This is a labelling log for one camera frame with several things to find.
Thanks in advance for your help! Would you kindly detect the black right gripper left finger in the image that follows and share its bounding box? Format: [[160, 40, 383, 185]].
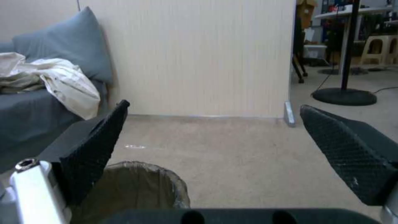
[[0, 100, 130, 224]]

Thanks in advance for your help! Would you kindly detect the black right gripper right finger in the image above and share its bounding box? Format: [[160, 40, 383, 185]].
[[299, 105, 398, 224]]

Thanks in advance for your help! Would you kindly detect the black floor stand with round base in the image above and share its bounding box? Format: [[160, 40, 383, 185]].
[[312, 0, 378, 106]]

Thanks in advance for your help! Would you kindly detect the trash can with plastic liner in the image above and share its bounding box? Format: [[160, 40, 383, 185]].
[[72, 161, 191, 224]]

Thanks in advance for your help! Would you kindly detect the silver metal partition foot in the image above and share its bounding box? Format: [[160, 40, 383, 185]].
[[284, 100, 297, 128]]

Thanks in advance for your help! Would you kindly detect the bed with blue sheet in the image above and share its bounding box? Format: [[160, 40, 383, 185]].
[[0, 41, 110, 174]]

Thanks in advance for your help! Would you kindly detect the crumpled white cloth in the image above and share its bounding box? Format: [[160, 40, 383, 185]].
[[0, 52, 101, 120]]

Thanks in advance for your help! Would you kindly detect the clear plastic storage box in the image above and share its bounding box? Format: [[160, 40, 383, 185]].
[[303, 44, 328, 59]]

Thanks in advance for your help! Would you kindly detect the beige plastic stool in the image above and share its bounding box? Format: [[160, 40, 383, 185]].
[[360, 34, 398, 66]]

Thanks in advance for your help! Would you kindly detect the blue grey pillow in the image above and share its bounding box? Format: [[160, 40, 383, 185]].
[[12, 6, 113, 83]]

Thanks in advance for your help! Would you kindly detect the black floor cable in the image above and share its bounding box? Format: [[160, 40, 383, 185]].
[[371, 86, 398, 95]]

